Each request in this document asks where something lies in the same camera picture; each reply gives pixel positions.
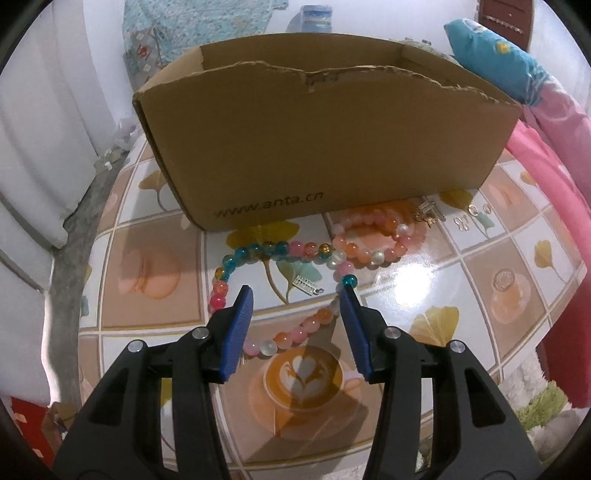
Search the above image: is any patchwork hanging panel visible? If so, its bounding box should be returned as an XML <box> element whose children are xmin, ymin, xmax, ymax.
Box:
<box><xmin>124</xmin><ymin>25</ymin><xmax>162</xmax><ymax>77</ymax></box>

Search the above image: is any multicolour bead bracelet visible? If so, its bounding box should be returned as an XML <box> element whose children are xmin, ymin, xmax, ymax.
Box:
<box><xmin>209</xmin><ymin>240</ymin><xmax>358</xmax><ymax>358</ymax></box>

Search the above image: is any teal pillow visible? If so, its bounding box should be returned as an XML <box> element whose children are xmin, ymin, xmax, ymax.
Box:
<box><xmin>444</xmin><ymin>19</ymin><xmax>561</xmax><ymax>104</ymax></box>

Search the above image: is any teal floral hanging cloth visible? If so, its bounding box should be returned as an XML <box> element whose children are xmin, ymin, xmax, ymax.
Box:
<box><xmin>122</xmin><ymin>0</ymin><xmax>289</xmax><ymax>77</ymax></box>

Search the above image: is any brown cardboard box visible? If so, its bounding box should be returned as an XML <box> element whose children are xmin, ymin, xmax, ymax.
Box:
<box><xmin>132</xmin><ymin>31</ymin><xmax>523</xmax><ymax>233</ymax></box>

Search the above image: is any white curtain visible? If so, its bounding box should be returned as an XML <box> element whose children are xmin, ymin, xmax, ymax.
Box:
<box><xmin>0</xmin><ymin>55</ymin><xmax>122</xmax><ymax>407</ymax></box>

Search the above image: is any brown wooden door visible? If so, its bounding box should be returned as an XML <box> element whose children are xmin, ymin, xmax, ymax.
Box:
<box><xmin>478</xmin><ymin>0</ymin><xmax>534</xmax><ymax>49</ymax></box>

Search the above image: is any red gift bag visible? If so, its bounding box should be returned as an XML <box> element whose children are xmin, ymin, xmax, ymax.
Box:
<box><xmin>9</xmin><ymin>397</ymin><xmax>61</xmax><ymax>468</ymax></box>

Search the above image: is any green shaggy rug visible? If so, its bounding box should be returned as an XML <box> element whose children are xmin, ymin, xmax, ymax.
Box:
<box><xmin>517</xmin><ymin>383</ymin><xmax>583</xmax><ymax>445</ymax></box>

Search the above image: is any pink floral blanket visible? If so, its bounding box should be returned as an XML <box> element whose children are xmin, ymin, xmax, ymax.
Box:
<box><xmin>505</xmin><ymin>76</ymin><xmax>591</xmax><ymax>409</ymax></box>

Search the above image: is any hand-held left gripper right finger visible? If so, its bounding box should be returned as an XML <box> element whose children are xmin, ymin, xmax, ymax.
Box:
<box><xmin>338</xmin><ymin>285</ymin><xmax>543</xmax><ymax>480</ymax></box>

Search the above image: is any pink bead bracelet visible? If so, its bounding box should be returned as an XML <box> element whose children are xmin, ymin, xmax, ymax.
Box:
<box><xmin>329</xmin><ymin>198</ymin><xmax>446</xmax><ymax>273</ymax></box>

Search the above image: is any tile pattern tablecloth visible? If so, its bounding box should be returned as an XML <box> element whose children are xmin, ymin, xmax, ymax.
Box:
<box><xmin>76</xmin><ymin>134</ymin><xmax>585</xmax><ymax>480</ymax></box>

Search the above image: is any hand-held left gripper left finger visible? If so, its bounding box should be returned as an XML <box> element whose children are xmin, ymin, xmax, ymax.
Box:
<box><xmin>53</xmin><ymin>285</ymin><xmax>256</xmax><ymax>480</ymax></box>

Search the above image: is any blue water jug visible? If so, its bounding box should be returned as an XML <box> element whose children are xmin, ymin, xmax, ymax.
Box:
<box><xmin>300</xmin><ymin>4</ymin><xmax>333</xmax><ymax>33</ymax></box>

